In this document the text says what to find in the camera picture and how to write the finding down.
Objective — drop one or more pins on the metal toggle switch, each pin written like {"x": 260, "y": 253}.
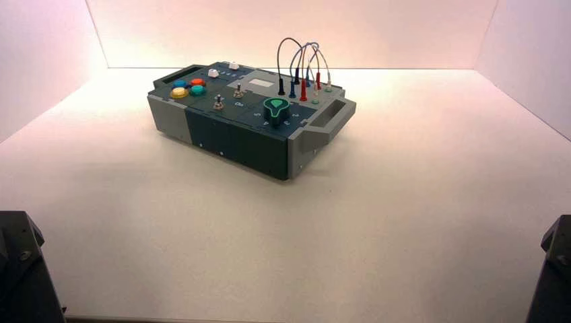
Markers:
{"x": 238, "y": 92}
{"x": 218, "y": 103}

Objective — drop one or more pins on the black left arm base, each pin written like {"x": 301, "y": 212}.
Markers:
{"x": 24, "y": 276}

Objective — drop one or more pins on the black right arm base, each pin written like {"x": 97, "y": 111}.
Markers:
{"x": 553, "y": 276}

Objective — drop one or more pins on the green and black rotary knob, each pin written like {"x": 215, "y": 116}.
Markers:
{"x": 276, "y": 110}

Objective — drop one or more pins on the gray and teal control box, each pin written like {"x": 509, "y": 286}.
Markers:
{"x": 232, "y": 138}

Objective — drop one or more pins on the white display window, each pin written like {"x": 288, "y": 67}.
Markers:
{"x": 261, "y": 83}

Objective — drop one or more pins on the white slider cap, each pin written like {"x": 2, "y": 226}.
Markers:
{"x": 213, "y": 73}
{"x": 233, "y": 65}

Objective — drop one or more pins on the green push button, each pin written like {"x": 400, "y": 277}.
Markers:
{"x": 197, "y": 90}

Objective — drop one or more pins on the red push button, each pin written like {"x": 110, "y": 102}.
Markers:
{"x": 197, "y": 82}

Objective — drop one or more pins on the blue push button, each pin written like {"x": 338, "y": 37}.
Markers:
{"x": 180, "y": 83}

